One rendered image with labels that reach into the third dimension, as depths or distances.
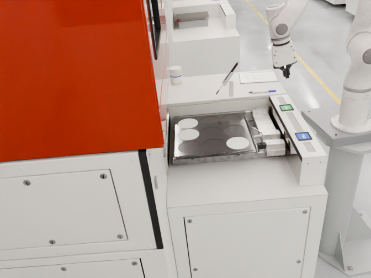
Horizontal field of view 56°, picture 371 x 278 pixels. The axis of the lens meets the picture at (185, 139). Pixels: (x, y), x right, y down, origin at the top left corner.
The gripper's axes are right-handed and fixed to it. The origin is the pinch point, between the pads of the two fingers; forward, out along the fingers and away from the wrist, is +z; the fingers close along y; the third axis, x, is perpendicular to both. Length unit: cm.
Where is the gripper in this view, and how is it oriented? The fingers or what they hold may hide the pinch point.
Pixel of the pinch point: (286, 73)
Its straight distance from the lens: 169.3
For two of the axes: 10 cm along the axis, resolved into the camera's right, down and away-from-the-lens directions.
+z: 3.0, 8.1, 5.1
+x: -0.2, -5.3, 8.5
